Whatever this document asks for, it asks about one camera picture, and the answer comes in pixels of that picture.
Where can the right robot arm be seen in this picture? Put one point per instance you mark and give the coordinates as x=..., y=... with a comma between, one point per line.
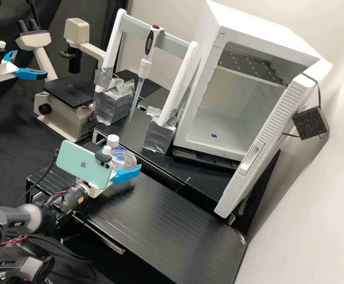
x=24, y=216

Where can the small bottle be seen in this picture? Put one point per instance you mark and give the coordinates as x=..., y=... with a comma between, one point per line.
x=112, y=139

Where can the white incubator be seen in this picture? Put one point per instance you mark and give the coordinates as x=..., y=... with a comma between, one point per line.
x=263, y=35

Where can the pipette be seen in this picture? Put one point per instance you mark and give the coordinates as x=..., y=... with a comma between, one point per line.
x=149, y=44

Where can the cream microscope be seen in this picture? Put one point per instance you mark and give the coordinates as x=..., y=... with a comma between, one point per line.
x=65, y=115

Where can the left phone holder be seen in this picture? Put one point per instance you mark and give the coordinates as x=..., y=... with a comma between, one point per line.
x=1, y=51

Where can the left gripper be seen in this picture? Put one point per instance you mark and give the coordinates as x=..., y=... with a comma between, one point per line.
x=3, y=72

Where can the right wrist camera phone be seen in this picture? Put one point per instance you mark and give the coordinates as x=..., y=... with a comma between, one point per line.
x=77, y=161

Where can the black platform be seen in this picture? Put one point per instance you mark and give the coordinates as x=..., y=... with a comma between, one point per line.
x=160, y=165
x=160, y=236

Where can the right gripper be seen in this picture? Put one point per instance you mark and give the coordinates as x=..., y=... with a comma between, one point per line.
x=94, y=192

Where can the incubator door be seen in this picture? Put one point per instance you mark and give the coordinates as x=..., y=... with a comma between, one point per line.
x=263, y=142

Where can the white pipette stand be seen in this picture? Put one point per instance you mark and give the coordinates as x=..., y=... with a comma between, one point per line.
x=154, y=34

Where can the petri dish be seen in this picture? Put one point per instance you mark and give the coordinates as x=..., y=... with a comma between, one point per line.
x=129, y=158

